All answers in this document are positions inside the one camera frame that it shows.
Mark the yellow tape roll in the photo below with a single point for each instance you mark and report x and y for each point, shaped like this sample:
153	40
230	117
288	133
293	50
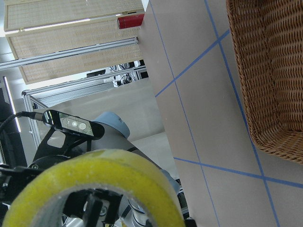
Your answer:
41	202

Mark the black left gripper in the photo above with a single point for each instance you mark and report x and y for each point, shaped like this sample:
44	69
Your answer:
14	180

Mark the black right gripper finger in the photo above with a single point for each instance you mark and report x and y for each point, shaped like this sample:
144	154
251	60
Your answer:
92	206

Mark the red cylinder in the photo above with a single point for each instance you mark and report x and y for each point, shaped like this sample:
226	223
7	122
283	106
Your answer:
130	21

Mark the brown wicker basket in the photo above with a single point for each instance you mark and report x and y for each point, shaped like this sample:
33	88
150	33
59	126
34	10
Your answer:
267	37

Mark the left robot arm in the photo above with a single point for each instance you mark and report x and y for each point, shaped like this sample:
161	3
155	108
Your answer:
130	213

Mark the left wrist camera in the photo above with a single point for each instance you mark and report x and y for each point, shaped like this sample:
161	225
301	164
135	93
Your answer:
73	125

